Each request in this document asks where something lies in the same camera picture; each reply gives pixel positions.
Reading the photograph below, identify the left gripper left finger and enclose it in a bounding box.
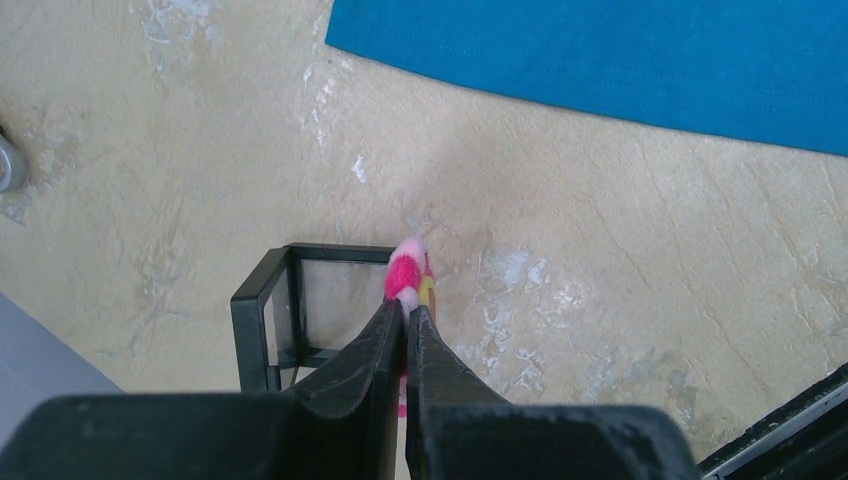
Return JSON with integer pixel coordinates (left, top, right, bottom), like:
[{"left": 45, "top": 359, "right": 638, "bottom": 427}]
[{"left": 1, "top": 301, "right": 404, "bottom": 479}]

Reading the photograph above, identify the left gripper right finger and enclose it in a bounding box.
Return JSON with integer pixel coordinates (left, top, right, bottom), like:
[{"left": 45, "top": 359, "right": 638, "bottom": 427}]
[{"left": 406, "top": 306, "right": 700, "bottom": 479}]

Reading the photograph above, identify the small black square frame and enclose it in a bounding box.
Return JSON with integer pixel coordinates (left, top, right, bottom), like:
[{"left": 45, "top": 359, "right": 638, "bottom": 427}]
[{"left": 230, "top": 242, "right": 392, "bottom": 392}]

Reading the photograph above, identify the blue t-shirt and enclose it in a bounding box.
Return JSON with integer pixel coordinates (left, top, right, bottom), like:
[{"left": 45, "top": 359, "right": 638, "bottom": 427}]
[{"left": 325, "top": 0, "right": 847, "bottom": 155}]

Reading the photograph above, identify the pink flower brooch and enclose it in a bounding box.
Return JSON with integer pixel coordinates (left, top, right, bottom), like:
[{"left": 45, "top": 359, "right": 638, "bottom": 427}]
[{"left": 382, "top": 237, "right": 439, "bottom": 419}]

